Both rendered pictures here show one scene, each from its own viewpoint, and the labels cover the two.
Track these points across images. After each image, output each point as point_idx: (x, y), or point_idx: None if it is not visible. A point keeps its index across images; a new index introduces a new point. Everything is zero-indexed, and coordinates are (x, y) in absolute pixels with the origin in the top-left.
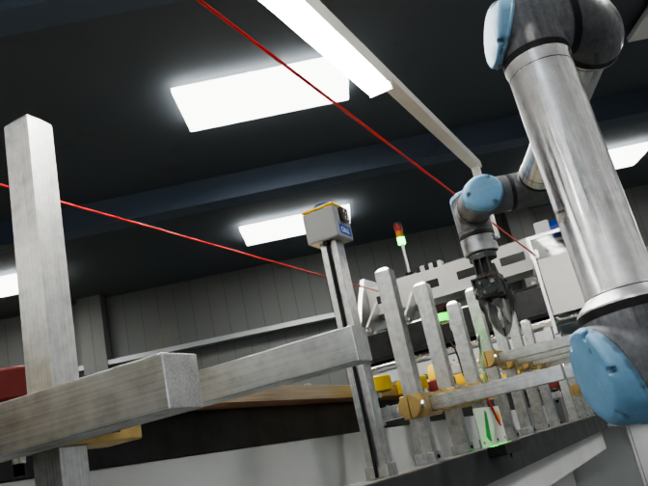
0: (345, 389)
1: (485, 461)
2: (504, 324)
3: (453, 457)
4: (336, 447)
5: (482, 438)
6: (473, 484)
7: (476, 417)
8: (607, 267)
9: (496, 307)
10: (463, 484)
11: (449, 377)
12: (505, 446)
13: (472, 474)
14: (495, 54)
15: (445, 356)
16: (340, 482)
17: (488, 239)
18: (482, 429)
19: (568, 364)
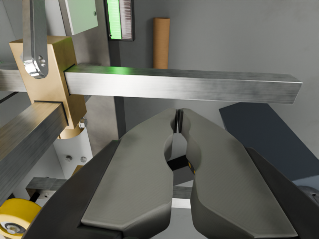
0: (12, 238)
1: (114, 59)
2: (186, 140)
3: (114, 139)
4: (21, 184)
5: (91, 16)
6: (123, 107)
7: (78, 21)
8: None
9: (170, 216)
10: (124, 132)
11: (59, 134)
12: (134, 40)
13: (121, 110)
14: None
15: (29, 155)
16: (39, 166)
17: None
18: (84, 1)
19: (276, 103)
